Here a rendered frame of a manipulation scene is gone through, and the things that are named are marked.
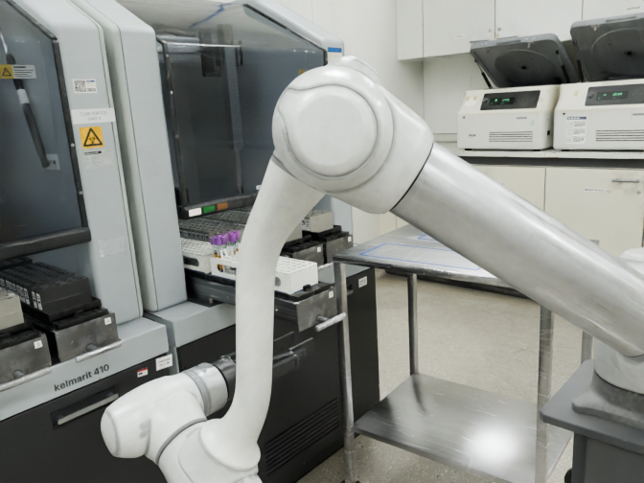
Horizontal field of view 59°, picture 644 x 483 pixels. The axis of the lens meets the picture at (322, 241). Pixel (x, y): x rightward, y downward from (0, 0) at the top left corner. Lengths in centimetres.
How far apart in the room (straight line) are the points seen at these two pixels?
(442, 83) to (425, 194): 377
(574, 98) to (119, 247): 261
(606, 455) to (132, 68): 126
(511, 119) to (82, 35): 258
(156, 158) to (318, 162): 93
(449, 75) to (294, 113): 382
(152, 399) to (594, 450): 74
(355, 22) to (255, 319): 316
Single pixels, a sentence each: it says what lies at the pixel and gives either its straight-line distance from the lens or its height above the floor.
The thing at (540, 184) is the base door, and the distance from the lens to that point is 346.
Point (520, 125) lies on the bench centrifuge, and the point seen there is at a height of 105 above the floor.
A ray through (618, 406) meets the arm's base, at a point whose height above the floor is 72.
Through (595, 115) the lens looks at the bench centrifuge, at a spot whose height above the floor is 109.
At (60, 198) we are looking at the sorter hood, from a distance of 136.
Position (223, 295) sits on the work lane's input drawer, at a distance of 147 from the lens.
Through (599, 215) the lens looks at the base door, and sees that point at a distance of 337.
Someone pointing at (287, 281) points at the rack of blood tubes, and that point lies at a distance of 130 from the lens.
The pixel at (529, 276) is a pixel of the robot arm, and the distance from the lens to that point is 72.
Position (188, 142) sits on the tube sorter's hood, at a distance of 152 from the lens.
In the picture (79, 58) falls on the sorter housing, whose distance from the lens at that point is 141.
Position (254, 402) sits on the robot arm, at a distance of 87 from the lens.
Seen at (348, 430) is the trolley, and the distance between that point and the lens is 180.
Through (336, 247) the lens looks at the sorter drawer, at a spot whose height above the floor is 78.
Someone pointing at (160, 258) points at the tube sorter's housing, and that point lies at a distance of 151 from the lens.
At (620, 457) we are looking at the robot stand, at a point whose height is 64.
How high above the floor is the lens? 123
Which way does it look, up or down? 14 degrees down
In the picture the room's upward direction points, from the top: 4 degrees counter-clockwise
